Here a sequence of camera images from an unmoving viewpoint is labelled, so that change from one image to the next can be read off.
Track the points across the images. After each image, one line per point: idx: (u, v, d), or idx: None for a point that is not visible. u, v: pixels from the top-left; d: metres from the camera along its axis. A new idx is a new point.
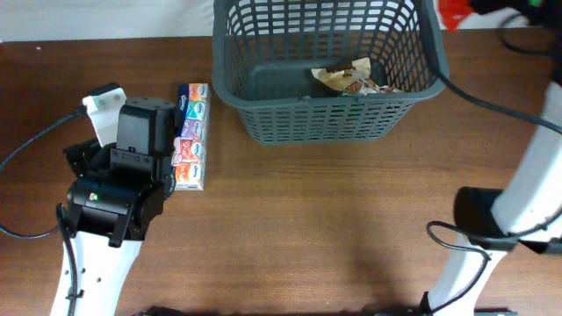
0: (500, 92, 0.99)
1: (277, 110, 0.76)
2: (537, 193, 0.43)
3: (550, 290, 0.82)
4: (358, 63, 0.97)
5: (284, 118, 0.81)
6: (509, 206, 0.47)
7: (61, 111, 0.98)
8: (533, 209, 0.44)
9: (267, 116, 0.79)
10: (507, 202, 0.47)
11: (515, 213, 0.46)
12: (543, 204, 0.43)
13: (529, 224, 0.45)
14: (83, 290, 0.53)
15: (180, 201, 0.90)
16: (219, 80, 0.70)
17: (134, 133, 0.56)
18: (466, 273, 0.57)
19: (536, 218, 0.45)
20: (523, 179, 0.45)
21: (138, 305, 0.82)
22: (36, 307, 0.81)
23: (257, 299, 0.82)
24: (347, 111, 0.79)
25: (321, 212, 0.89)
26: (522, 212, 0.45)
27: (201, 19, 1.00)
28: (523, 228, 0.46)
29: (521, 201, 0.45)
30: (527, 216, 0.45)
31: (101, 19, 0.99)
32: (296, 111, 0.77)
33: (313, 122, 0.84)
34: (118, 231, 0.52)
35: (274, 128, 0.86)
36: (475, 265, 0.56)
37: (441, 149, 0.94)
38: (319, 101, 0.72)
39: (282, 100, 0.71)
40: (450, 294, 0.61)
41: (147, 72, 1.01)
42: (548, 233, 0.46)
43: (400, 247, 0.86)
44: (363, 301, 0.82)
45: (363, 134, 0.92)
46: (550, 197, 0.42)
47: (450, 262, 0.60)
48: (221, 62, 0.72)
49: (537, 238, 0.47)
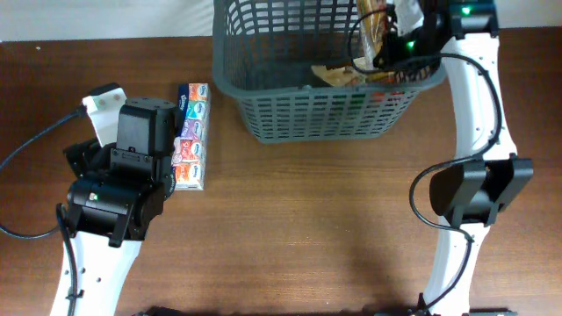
0: (501, 91, 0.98)
1: (277, 104, 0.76)
2: (473, 109, 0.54)
3: (550, 290, 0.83)
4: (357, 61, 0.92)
5: (284, 113, 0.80)
6: (464, 141, 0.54)
7: (61, 111, 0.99)
8: (477, 125, 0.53)
9: (267, 110, 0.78)
10: (460, 142, 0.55)
11: (468, 139, 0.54)
12: (482, 117, 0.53)
13: (483, 141, 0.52)
14: (83, 290, 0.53)
15: (180, 201, 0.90)
16: (219, 75, 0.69)
17: (135, 133, 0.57)
18: (453, 258, 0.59)
19: (486, 134, 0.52)
20: (459, 119, 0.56)
21: (138, 305, 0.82)
22: (37, 307, 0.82)
23: (257, 298, 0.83)
24: (347, 106, 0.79)
25: (321, 213, 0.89)
26: (473, 132, 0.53)
27: (200, 19, 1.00)
28: (480, 147, 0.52)
29: (467, 127, 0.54)
30: (479, 135, 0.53)
31: (100, 19, 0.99)
32: (297, 104, 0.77)
33: (313, 118, 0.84)
34: (118, 230, 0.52)
35: (274, 123, 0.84)
36: (463, 245, 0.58)
37: (441, 148, 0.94)
38: (320, 93, 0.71)
39: (282, 90, 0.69)
40: (443, 286, 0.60)
41: (147, 73, 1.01)
42: (503, 147, 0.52)
43: (400, 247, 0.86)
44: (363, 301, 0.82)
45: (363, 131, 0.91)
46: (482, 111, 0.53)
47: (436, 257, 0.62)
48: (221, 56, 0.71)
49: (497, 154, 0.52)
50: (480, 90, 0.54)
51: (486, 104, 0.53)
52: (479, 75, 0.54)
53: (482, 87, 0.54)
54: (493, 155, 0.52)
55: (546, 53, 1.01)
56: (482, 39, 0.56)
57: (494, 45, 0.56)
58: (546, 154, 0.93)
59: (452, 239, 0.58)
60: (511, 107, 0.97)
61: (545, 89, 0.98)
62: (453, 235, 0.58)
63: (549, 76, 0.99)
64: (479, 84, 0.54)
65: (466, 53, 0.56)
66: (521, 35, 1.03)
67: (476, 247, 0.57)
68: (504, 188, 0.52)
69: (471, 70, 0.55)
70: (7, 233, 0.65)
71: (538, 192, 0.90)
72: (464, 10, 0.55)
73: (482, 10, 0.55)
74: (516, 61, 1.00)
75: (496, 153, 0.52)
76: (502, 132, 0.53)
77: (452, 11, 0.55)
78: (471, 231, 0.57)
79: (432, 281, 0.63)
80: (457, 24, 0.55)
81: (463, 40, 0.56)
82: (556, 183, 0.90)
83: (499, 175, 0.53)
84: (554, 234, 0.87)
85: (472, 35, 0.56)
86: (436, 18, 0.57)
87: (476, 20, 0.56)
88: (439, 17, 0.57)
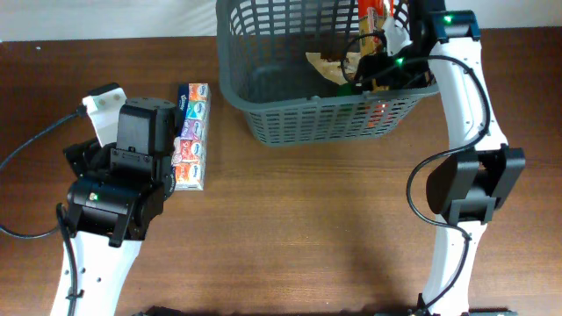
0: (501, 92, 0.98)
1: (284, 111, 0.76)
2: (462, 103, 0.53)
3: (550, 290, 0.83)
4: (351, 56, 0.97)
5: (291, 119, 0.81)
6: (455, 137, 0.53)
7: (61, 111, 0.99)
8: (466, 118, 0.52)
9: (274, 118, 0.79)
10: (451, 138, 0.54)
11: (458, 133, 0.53)
12: (471, 111, 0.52)
13: (474, 133, 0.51)
14: (83, 290, 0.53)
15: (180, 201, 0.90)
16: (226, 83, 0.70)
17: (135, 134, 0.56)
18: (451, 256, 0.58)
19: (476, 127, 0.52)
20: (449, 117, 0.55)
21: (138, 305, 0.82)
22: (37, 307, 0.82)
23: (257, 298, 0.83)
24: (353, 111, 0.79)
25: (321, 213, 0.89)
26: (464, 126, 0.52)
27: (200, 20, 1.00)
28: (471, 140, 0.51)
29: (457, 123, 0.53)
30: (469, 128, 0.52)
31: (100, 19, 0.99)
32: (304, 111, 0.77)
33: (320, 122, 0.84)
34: (118, 230, 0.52)
35: (281, 130, 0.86)
36: (460, 244, 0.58)
37: (441, 148, 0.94)
38: (328, 100, 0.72)
39: (290, 102, 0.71)
40: (442, 284, 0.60)
41: (147, 72, 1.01)
42: (493, 139, 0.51)
43: (399, 247, 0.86)
44: (363, 301, 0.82)
45: (364, 132, 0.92)
46: (471, 104, 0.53)
47: (435, 256, 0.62)
48: (227, 66, 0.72)
49: (489, 145, 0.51)
50: (468, 86, 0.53)
51: (473, 97, 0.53)
52: (464, 74, 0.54)
53: (469, 83, 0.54)
54: (485, 147, 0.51)
55: (545, 53, 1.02)
56: (465, 42, 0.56)
57: (477, 47, 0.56)
58: (546, 155, 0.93)
59: (450, 238, 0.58)
60: (511, 108, 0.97)
61: (545, 90, 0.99)
62: (450, 234, 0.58)
63: (549, 77, 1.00)
64: (466, 81, 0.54)
65: (450, 55, 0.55)
66: (521, 35, 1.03)
67: (473, 244, 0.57)
68: (500, 181, 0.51)
69: (456, 68, 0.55)
70: (8, 233, 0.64)
71: (537, 192, 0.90)
72: (446, 17, 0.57)
73: (462, 20, 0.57)
74: (515, 62, 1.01)
75: (490, 143, 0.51)
76: (492, 124, 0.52)
77: (435, 20, 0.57)
78: (468, 228, 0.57)
79: (431, 279, 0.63)
80: (442, 31, 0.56)
81: (446, 45, 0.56)
82: (556, 183, 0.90)
83: (493, 168, 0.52)
84: (554, 234, 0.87)
85: (455, 39, 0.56)
86: (421, 27, 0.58)
87: (457, 30, 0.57)
88: (424, 25, 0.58)
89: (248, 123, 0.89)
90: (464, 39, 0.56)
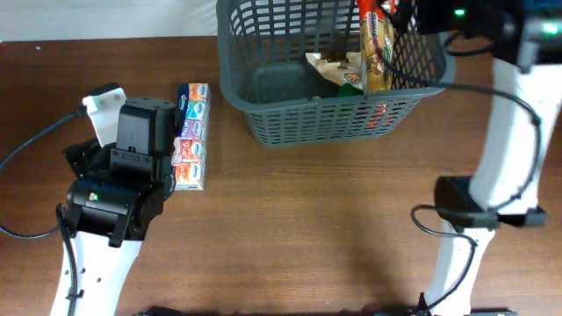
0: None
1: (285, 111, 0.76)
2: (506, 160, 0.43)
3: (551, 290, 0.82)
4: (350, 55, 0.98)
5: (291, 119, 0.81)
6: (482, 188, 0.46)
7: (61, 110, 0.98)
8: (504, 178, 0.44)
9: (275, 118, 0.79)
10: (479, 184, 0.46)
11: (488, 188, 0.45)
12: (513, 171, 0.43)
13: (503, 197, 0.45)
14: (83, 290, 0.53)
15: (180, 201, 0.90)
16: (226, 84, 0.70)
17: (135, 134, 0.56)
18: (456, 262, 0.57)
19: (509, 189, 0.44)
20: (485, 161, 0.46)
21: (138, 305, 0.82)
22: (36, 307, 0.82)
23: (257, 298, 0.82)
24: (354, 111, 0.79)
25: (321, 212, 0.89)
26: (496, 185, 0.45)
27: (201, 20, 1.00)
28: (498, 203, 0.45)
29: (491, 175, 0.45)
30: (500, 188, 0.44)
31: (100, 19, 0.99)
32: (305, 111, 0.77)
33: (320, 122, 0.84)
34: (118, 230, 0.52)
35: (282, 131, 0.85)
36: (466, 247, 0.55)
37: (442, 148, 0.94)
38: (328, 100, 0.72)
39: (290, 102, 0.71)
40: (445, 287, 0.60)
41: (147, 72, 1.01)
42: (523, 204, 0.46)
43: (400, 247, 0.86)
44: (363, 301, 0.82)
45: (367, 132, 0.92)
46: (517, 164, 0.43)
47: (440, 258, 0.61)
48: (229, 66, 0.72)
49: (514, 210, 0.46)
50: (524, 140, 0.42)
51: (524, 156, 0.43)
52: (529, 123, 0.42)
53: (528, 137, 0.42)
54: (510, 210, 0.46)
55: None
56: (553, 73, 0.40)
57: None
58: None
59: (455, 244, 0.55)
60: None
61: None
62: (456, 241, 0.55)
63: None
64: (526, 134, 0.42)
65: (523, 95, 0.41)
66: None
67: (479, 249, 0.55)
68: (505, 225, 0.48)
69: (521, 114, 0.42)
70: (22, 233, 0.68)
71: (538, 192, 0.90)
72: (551, 26, 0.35)
73: None
74: None
75: (515, 209, 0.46)
76: (529, 184, 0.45)
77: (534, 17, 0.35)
78: (474, 236, 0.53)
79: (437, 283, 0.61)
80: (529, 50, 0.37)
81: (526, 75, 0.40)
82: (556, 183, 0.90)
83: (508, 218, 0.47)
84: (554, 234, 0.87)
85: (544, 67, 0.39)
86: (505, 19, 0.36)
87: None
88: (511, 19, 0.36)
89: (249, 124, 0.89)
90: (558, 67, 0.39)
